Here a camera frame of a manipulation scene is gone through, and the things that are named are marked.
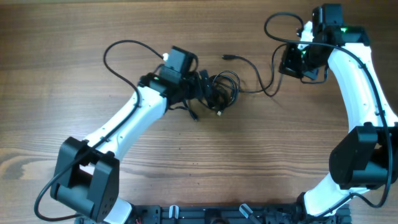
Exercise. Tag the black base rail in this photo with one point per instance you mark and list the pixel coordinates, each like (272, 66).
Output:
(277, 213)

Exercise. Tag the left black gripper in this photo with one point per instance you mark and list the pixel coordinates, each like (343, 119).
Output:
(196, 89)

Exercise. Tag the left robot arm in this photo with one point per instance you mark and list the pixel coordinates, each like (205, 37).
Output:
(86, 177)

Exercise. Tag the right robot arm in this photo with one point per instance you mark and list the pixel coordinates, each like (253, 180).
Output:
(366, 159)

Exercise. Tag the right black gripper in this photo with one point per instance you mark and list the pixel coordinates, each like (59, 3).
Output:
(292, 62)

